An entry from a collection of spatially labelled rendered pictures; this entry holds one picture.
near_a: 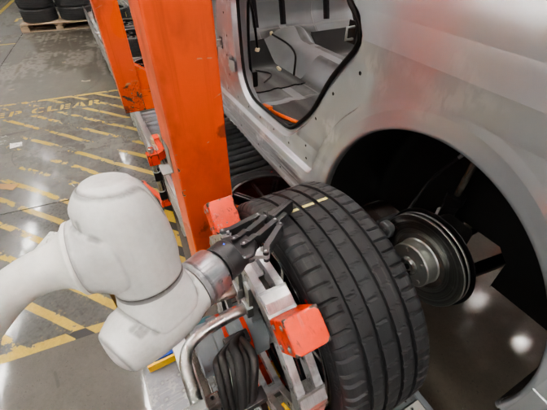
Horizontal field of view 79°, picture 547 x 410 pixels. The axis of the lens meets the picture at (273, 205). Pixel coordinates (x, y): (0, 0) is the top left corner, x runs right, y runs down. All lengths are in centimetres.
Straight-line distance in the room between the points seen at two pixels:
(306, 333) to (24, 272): 43
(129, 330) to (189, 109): 59
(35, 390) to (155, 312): 165
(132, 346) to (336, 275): 39
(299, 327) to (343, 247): 20
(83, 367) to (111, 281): 162
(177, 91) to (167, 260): 53
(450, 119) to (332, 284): 43
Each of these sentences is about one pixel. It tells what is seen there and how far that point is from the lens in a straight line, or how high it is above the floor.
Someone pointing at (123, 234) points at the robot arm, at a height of 141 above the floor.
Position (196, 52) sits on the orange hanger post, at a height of 145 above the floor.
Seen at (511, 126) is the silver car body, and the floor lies 141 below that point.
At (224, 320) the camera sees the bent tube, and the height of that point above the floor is 101.
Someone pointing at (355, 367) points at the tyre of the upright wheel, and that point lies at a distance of 72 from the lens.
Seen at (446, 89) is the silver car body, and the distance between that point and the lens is 82.
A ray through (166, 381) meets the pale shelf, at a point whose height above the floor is 45.
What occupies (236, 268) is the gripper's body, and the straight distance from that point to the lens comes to 61.
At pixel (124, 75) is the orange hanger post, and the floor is 82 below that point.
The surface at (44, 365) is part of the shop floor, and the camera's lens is 217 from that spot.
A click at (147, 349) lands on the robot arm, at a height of 124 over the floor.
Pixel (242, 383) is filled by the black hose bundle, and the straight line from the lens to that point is 72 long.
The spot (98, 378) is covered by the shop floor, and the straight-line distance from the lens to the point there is 201.
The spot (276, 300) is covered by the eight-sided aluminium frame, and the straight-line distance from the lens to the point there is 68.
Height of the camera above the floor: 169
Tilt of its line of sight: 41 degrees down
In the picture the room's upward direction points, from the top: straight up
